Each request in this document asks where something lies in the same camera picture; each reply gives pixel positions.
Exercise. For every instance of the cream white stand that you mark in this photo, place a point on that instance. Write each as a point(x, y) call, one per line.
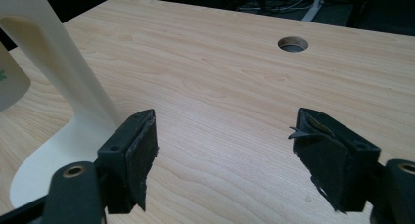
point(65, 97)

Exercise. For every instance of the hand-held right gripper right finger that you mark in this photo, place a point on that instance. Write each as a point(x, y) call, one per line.
point(336, 165)

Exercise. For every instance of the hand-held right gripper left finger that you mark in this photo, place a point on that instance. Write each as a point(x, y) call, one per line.
point(130, 158)

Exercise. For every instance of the white metal table leg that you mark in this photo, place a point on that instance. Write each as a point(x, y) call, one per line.
point(313, 5)

